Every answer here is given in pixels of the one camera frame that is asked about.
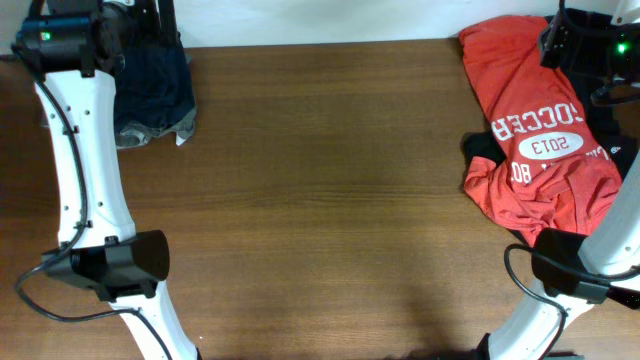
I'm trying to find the navy blue shorts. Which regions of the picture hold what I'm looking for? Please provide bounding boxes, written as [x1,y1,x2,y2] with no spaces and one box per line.
[112,32,197,137]

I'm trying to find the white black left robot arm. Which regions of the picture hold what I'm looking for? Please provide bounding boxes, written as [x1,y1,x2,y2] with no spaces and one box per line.
[11,1,200,359]

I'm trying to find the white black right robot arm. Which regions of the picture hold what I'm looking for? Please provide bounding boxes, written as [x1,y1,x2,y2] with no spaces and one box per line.
[459,1,639,359]

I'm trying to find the black garment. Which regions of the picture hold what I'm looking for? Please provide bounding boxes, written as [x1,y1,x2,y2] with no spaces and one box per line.
[461,14,640,181]

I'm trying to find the grey folded garment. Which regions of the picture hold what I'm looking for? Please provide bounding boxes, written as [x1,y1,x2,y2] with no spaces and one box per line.
[113,49,199,150]

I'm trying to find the red soccer t-shirt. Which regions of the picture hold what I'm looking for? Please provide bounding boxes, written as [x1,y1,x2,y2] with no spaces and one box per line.
[458,16,622,244]

